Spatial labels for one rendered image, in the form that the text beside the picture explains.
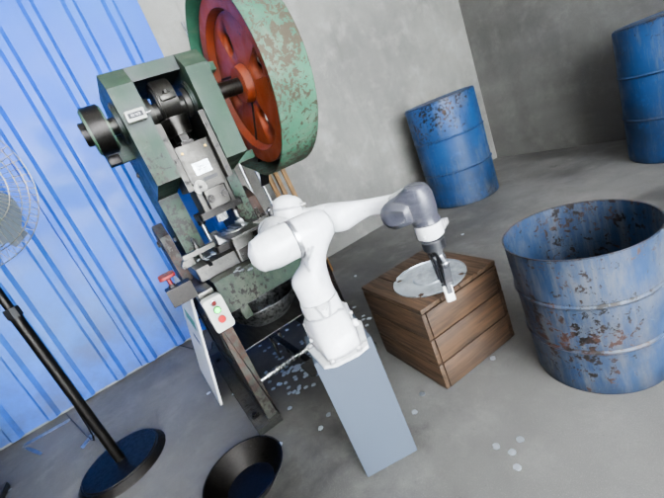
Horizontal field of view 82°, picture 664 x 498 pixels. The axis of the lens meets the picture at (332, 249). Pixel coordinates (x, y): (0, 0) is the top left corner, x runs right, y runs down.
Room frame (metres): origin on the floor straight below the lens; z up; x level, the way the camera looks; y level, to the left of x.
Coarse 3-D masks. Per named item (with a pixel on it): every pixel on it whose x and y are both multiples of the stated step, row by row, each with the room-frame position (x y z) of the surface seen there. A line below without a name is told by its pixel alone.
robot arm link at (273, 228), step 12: (276, 216) 1.20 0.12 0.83; (264, 228) 1.15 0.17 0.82; (276, 228) 1.01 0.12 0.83; (288, 228) 1.01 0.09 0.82; (252, 240) 1.01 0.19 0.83; (264, 240) 0.99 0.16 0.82; (276, 240) 0.98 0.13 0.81; (288, 240) 0.98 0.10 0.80; (252, 252) 0.98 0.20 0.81; (264, 252) 0.97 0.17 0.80; (276, 252) 0.97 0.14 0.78; (288, 252) 0.98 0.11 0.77; (300, 252) 1.00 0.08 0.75; (252, 264) 1.00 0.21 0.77; (264, 264) 0.97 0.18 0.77; (276, 264) 0.98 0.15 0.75
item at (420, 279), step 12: (420, 264) 1.50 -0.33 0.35; (456, 264) 1.38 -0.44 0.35; (408, 276) 1.45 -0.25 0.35; (420, 276) 1.39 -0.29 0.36; (432, 276) 1.35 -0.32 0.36; (456, 276) 1.28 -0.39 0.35; (396, 288) 1.39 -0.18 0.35; (408, 288) 1.35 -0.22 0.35; (420, 288) 1.31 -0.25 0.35; (432, 288) 1.27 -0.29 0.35
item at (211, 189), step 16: (192, 144) 1.67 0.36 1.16; (208, 144) 1.69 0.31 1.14; (192, 160) 1.65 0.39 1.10; (208, 160) 1.68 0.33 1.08; (192, 176) 1.64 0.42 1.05; (208, 176) 1.67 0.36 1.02; (224, 176) 1.69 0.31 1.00; (192, 192) 1.67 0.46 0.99; (208, 192) 1.63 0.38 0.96; (224, 192) 1.64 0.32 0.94; (208, 208) 1.64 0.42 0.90
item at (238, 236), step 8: (240, 224) 1.65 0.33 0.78; (248, 224) 1.60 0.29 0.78; (256, 224) 1.52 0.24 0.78; (224, 232) 1.61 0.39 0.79; (232, 232) 1.56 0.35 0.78; (240, 232) 1.49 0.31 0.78; (248, 232) 1.47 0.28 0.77; (232, 240) 1.44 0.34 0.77; (240, 240) 1.57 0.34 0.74; (248, 240) 1.59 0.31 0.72; (232, 248) 1.59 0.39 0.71; (240, 248) 1.57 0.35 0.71; (240, 256) 1.56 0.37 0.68
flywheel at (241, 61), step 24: (216, 0) 1.75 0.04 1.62; (216, 24) 1.93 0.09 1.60; (240, 24) 1.64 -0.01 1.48; (216, 48) 2.05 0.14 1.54; (240, 48) 1.81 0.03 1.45; (216, 72) 2.12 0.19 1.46; (240, 72) 1.82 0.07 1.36; (264, 72) 1.70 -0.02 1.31; (240, 96) 1.92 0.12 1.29; (264, 96) 1.78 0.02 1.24; (240, 120) 2.13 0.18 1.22; (264, 120) 1.93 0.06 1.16; (264, 144) 1.97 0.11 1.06
